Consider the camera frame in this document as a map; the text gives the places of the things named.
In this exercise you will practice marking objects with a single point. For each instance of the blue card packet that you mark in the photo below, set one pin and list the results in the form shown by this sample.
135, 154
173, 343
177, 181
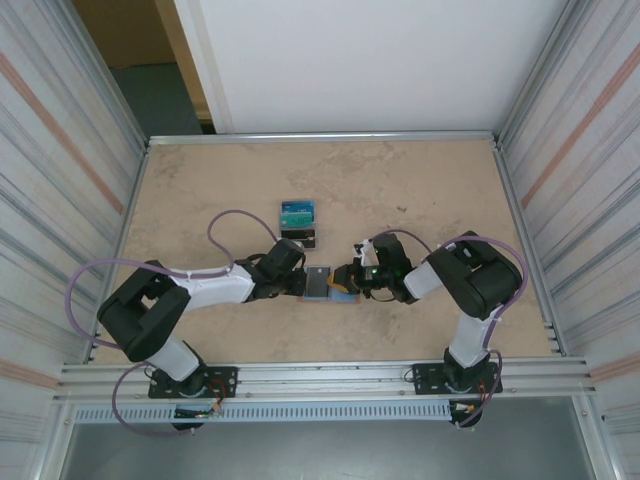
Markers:
345, 299

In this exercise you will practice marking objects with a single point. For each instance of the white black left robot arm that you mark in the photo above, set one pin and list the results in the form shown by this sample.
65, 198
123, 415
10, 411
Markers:
215, 287

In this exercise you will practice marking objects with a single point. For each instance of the clear acrylic card stand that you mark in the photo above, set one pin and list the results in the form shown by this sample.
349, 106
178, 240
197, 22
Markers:
300, 227

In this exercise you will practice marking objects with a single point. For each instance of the green card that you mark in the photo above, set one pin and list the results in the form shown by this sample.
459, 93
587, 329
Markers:
298, 220

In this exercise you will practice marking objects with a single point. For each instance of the blue bank card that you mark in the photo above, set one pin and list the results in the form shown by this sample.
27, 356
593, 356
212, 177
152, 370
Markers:
298, 206

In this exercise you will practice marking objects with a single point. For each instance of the small green circuit board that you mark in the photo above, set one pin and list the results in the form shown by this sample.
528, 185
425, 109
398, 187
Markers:
192, 412

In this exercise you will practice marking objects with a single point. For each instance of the wide aluminium mounting rail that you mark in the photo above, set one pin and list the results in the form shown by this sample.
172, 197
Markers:
325, 380

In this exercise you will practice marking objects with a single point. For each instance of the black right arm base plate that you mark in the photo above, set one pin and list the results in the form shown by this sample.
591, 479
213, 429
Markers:
425, 380

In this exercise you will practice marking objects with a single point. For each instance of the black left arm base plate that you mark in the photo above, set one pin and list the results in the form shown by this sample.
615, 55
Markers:
225, 382

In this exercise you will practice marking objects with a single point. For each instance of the aluminium frame rail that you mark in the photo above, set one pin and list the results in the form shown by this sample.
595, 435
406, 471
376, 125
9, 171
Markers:
120, 250
320, 137
529, 250

